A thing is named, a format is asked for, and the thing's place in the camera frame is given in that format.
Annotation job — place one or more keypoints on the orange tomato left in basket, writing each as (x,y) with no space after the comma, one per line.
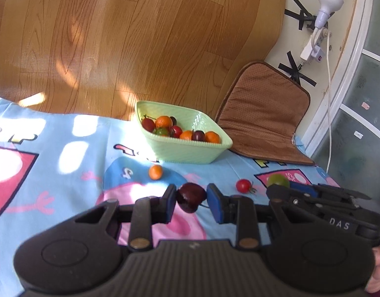
(163,121)

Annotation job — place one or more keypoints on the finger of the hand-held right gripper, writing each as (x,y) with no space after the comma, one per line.
(282,195)
(338,191)

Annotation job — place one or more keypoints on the light green round fruit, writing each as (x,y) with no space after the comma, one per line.
(278,180)

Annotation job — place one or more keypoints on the brown seat cushion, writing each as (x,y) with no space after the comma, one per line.
(261,114)

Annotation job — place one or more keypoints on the black tape cross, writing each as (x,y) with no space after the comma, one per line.
(301,14)
(296,71)

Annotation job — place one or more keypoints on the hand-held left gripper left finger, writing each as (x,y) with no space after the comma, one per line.
(169,204)

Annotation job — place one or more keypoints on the blue pink printed blanket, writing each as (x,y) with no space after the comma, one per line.
(69,191)

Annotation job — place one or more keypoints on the orange tomato right in basket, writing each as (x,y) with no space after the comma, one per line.
(212,137)

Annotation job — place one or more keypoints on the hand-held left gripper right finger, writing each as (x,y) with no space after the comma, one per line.
(216,205)

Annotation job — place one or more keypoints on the white power strip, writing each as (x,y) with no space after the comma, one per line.
(313,49)

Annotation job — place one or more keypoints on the small orange tomato on blanket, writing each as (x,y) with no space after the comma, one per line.
(155,172)

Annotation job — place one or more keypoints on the white framed glass door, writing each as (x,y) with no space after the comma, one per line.
(363,99)

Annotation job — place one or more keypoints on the orange tomato in basket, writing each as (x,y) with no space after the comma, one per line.
(212,137)
(163,121)

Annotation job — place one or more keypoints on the red cherry tomato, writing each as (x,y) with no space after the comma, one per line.
(243,186)

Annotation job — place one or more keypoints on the light green plastic basket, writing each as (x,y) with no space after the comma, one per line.
(183,153)

